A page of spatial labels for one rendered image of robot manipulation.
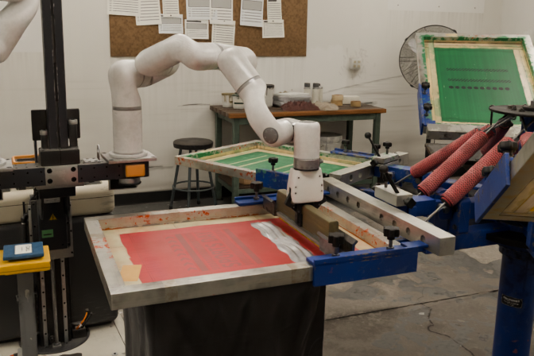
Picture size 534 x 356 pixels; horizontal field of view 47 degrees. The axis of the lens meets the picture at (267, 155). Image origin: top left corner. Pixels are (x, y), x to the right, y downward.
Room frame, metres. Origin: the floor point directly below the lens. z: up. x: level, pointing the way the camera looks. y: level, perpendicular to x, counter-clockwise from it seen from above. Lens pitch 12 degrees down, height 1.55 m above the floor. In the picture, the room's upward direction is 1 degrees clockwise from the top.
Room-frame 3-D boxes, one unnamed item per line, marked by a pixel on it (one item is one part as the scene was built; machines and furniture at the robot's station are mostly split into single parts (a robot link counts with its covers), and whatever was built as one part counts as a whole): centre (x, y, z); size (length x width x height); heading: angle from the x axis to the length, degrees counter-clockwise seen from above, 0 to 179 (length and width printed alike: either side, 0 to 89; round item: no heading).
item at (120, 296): (1.64, 0.08, 0.97); 0.79 x 0.58 x 0.04; 112
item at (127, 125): (2.01, 0.47, 1.21); 0.16 x 0.13 x 0.15; 25
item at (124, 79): (2.01, 0.46, 1.37); 0.13 x 0.10 x 0.16; 154
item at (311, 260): (1.48, -0.25, 0.97); 0.30 x 0.05 x 0.07; 112
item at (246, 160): (2.60, -0.19, 1.05); 1.08 x 0.61 x 0.23; 52
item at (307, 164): (1.72, -0.12, 1.18); 0.09 x 0.07 x 0.03; 112
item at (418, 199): (1.85, -0.45, 1.02); 0.17 x 0.06 x 0.05; 112
